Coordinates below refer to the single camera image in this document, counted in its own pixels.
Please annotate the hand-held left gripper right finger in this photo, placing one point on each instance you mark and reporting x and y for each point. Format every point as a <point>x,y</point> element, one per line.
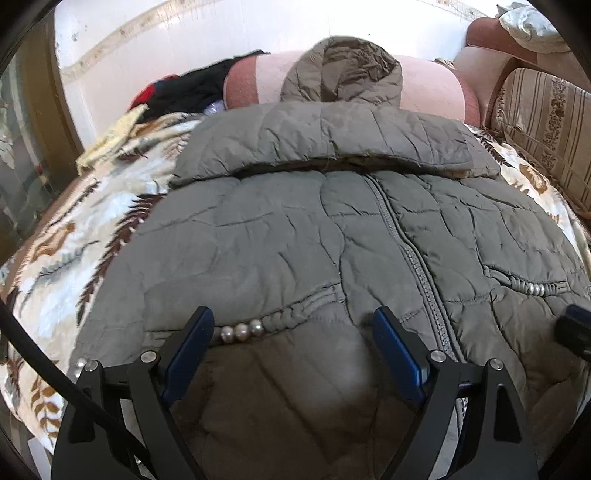
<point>399,355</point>

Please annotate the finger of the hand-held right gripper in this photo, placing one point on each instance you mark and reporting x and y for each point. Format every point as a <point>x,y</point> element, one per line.
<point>575,330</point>

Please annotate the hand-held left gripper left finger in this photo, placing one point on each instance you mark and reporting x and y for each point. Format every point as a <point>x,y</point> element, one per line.
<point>189,355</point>

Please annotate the grey quilted hooded jacket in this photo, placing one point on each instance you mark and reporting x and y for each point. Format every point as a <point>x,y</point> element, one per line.
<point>300,230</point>

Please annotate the leaf print blanket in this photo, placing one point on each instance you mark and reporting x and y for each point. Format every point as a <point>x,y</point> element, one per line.
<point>83,240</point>

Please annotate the striped beige sofa cushion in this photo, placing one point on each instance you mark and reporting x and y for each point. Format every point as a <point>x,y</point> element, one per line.
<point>545,124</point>

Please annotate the pale yellow cloth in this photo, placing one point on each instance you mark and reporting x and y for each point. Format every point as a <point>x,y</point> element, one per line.
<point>111,138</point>

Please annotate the clear plastic wrapper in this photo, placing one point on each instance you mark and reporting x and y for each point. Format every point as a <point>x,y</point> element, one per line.
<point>214,108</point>

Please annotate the wooden cabinet with glass door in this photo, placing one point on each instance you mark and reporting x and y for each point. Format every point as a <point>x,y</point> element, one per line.
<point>27,161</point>

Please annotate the red garment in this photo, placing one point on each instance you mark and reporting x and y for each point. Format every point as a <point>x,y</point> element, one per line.
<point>145,94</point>

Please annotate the black garment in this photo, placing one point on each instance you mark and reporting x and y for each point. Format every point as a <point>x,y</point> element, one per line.
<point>198,87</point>

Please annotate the pink bolster pillow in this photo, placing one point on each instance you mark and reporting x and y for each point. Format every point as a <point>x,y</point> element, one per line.
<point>429,87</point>

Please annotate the pink brown sofa armrest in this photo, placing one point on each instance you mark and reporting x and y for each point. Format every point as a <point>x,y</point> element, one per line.
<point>485,60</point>

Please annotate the white crumpled cloth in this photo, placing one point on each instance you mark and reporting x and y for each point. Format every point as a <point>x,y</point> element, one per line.
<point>531,25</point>

